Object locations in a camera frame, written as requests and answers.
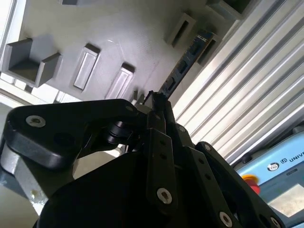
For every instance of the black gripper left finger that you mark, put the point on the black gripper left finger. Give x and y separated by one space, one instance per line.
47 133

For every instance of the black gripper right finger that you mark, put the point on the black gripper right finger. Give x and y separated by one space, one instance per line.
202 166

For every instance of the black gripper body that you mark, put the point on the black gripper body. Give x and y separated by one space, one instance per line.
99 202

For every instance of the green RAM stick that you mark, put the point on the green RAM stick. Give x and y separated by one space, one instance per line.
183 66

